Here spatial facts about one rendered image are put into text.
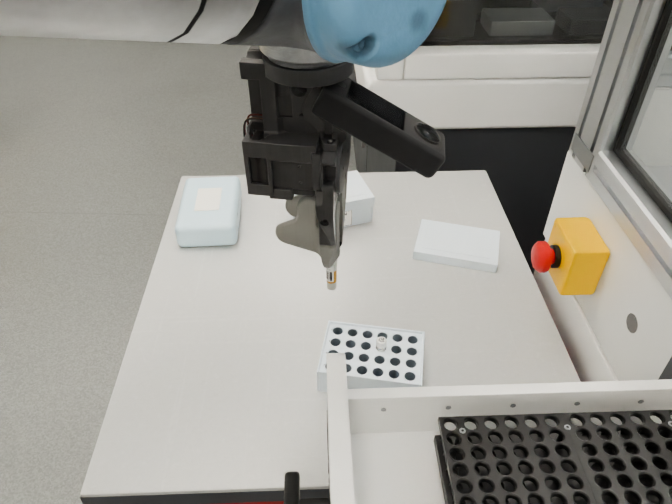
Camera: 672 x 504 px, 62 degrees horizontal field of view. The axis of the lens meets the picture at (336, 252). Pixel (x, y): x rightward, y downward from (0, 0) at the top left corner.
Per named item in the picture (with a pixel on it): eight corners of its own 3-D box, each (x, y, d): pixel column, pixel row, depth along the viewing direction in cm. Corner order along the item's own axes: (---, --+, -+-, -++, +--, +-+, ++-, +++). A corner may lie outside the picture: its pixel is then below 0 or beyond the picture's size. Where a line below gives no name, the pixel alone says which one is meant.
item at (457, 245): (412, 259, 88) (413, 251, 87) (420, 226, 94) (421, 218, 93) (495, 273, 85) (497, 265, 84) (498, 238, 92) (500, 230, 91)
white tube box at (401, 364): (317, 391, 69) (316, 371, 67) (328, 339, 75) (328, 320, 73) (419, 404, 68) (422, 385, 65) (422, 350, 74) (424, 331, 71)
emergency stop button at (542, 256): (535, 279, 70) (542, 255, 68) (525, 258, 74) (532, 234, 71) (559, 278, 71) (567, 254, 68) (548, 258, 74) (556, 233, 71)
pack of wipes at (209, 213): (238, 247, 90) (234, 224, 87) (177, 250, 90) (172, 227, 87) (242, 194, 102) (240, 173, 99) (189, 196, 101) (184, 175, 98)
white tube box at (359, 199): (300, 236, 92) (299, 210, 89) (287, 207, 99) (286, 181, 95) (373, 222, 95) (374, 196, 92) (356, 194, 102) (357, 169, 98)
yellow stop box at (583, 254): (554, 297, 70) (569, 253, 66) (536, 259, 76) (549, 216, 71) (594, 296, 70) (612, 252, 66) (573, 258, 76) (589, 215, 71)
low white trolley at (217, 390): (194, 689, 108) (78, 495, 59) (229, 410, 155) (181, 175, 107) (495, 675, 110) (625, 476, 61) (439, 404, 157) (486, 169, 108)
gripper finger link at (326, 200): (322, 224, 54) (321, 142, 49) (340, 225, 54) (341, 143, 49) (313, 253, 51) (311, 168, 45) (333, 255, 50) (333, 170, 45)
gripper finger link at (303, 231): (282, 260, 57) (277, 181, 52) (340, 266, 57) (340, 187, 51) (275, 280, 55) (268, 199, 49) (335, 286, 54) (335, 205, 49)
